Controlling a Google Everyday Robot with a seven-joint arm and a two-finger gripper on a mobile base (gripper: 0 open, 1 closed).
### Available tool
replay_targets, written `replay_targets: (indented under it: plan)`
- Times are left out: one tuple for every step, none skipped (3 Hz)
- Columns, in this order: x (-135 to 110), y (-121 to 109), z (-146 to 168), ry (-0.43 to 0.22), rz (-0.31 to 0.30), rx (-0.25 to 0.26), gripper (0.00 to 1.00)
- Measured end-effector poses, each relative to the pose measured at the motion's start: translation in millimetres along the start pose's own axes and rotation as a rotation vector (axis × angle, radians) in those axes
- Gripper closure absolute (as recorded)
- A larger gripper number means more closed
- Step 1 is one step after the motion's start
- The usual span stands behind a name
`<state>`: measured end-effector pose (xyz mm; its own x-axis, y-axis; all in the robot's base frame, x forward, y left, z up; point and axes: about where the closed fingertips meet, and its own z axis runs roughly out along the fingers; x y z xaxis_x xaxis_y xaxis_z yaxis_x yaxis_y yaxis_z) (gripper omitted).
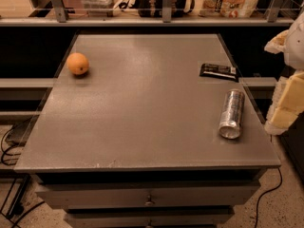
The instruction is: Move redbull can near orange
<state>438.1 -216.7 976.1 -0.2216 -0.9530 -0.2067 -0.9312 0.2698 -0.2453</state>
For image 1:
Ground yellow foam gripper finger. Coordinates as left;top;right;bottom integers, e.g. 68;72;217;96
264;29;288;54
264;72;304;135

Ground silver redbull can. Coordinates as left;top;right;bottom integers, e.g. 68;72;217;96
218;89;245;140

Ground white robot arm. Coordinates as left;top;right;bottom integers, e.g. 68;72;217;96
264;13;304;135

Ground black snack bar wrapper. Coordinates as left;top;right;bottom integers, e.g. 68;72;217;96
199;63;238;82

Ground colourful snack bag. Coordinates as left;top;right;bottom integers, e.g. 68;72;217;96
199;0;258;18

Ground upper drawer with knob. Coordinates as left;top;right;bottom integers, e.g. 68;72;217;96
36;180;260;209

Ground drawer with knob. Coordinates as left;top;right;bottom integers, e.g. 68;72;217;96
64;208;234;228
36;180;260;209

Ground orange fruit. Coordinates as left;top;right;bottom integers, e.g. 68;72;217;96
66;52;89;75

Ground lower drawer with knob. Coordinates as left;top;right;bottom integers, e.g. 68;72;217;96
64;208;234;228

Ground black floor cable right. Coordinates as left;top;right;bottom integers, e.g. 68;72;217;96
254;168;283;228

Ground metal shelf rail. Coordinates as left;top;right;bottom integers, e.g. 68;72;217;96
0;0;303;27

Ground black floor cables left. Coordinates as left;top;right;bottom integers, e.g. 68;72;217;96
0;117;46;228

